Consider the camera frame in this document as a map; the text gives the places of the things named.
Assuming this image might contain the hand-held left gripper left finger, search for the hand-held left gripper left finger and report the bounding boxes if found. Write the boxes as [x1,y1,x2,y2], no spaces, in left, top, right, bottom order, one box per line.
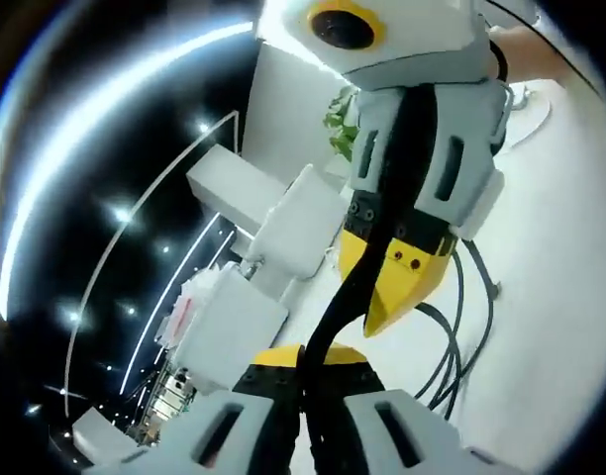
[82,343,308,475]

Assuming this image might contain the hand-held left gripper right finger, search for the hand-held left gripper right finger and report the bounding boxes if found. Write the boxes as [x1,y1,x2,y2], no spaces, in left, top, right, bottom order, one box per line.
[306,344,513,475]

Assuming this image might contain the black Velcro strap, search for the black Velcro strap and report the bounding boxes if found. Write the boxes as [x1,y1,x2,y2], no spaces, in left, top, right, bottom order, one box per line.
[296,197,391,475]

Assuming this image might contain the black data cable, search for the black data cable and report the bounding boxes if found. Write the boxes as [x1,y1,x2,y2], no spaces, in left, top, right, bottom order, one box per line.
[413,237,503,423]

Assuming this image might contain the white desktop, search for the white desktop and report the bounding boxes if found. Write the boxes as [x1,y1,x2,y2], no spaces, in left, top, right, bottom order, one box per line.
[277,76,606,475]

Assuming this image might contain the green potted plant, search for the green potted plant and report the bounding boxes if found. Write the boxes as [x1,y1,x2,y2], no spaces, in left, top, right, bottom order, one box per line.
[324,82,359,163]

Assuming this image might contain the white storage box with bags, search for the white storage box with bags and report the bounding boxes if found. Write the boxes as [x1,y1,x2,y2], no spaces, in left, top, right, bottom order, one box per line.
[175,260,290,398]

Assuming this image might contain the background storage shelves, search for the background storage shelves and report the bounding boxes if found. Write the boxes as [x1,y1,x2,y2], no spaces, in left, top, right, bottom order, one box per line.
[128,364,196,442]

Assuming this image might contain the white lidded storage box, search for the white lidded storage box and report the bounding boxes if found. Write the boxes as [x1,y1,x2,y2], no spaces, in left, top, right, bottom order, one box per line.
[246,164,348,299]

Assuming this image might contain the clear plastic bags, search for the clear plastic bags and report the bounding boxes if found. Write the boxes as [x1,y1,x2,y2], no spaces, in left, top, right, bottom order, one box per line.
[157,268,226,343]

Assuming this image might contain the tall white pillar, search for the tall white pillar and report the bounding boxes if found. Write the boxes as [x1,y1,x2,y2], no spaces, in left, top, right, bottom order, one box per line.
[185,146,305,235]

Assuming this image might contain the short white pillar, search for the short white pillar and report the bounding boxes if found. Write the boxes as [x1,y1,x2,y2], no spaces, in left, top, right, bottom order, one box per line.
[71,405,132,462]

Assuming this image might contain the long ceiling light strip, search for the long ceiling light strip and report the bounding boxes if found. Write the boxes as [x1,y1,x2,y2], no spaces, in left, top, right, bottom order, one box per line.
[0,20,258,258]

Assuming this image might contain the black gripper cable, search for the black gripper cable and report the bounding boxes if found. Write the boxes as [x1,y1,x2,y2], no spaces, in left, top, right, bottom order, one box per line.
[486,40,513,83]

